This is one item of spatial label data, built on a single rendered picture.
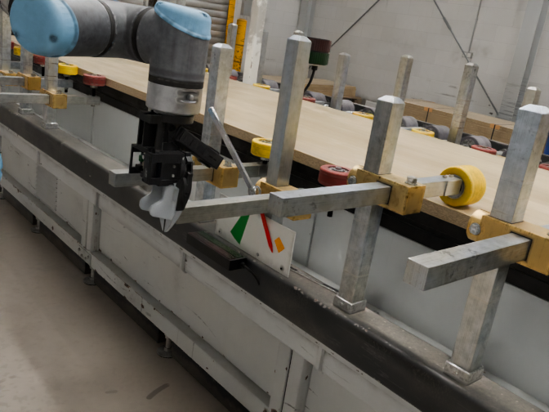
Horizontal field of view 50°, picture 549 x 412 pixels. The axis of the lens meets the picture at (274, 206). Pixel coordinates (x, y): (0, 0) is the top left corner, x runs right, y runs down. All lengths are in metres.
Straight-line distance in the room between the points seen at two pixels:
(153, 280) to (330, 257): 0.95
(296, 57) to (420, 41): 8.72
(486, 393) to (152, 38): 0.76
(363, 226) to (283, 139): 0.26
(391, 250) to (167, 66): 0.64
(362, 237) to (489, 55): 8.20
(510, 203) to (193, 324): 1.35
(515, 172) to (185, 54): 0.52
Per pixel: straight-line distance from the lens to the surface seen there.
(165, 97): 0.97
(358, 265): 1.10
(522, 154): 0.91
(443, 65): 9.60
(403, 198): 1.01
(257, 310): 1.38
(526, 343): 1.20
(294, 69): 1.19
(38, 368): 2.17
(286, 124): 1.20
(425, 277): 0.70
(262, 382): 1.81
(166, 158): 0.98
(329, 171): 1.29
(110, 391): 2.05
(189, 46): 0.96
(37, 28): 0.93
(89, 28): 0.95
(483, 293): 0.96
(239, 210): 1.14
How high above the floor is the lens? 1.20
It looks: 17 degrees down
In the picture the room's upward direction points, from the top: 9 degrees clockwise
